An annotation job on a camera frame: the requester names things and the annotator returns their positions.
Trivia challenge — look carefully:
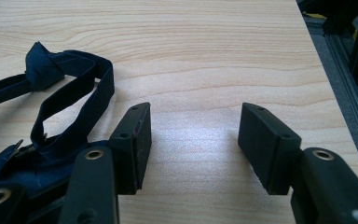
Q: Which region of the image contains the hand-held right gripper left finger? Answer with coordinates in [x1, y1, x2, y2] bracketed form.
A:
[106, 102, 153, 196]

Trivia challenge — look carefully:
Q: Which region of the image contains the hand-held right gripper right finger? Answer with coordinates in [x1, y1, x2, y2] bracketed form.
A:
[237, 102, 302, 196]

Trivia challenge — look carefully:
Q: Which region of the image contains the dark blue cloth strap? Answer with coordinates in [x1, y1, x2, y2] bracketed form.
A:
[0, 41, 116, 200]

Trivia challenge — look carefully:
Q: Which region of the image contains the grey aluminium frame rail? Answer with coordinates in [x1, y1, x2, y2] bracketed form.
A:
[304, 17, 358, 175]

